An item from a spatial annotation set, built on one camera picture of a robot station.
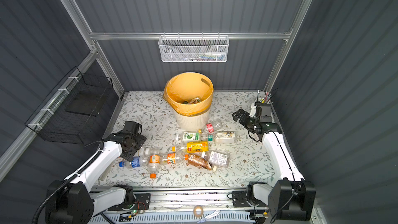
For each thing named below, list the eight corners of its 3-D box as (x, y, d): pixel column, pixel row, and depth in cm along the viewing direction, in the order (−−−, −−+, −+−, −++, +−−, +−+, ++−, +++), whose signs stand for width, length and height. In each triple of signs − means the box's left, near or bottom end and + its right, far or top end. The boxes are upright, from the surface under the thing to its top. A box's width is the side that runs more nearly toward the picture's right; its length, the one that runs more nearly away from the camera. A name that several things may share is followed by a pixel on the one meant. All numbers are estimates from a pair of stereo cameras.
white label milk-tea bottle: (215, 142, 95) (215, 138, 91) (214, 136, 98) (215, 131, 93) (233, 142, 95) (235, 138, 91) (232, 136, 98) (234, 131, 93)
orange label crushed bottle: (161, 165, 87) (159, 162, 82) (162, 156, 90) (160, 152, 85) (183, 165, 87) (182, 162, 82) (184, 156, 90) (183, 152, 85)
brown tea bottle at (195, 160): (183, 163, 87) (182, 159, 83) (186, 155, 89) (186, 152, 86) (210, 172, 83) (210, 169, 79) (212, 164, 86) (213, 161, 82)
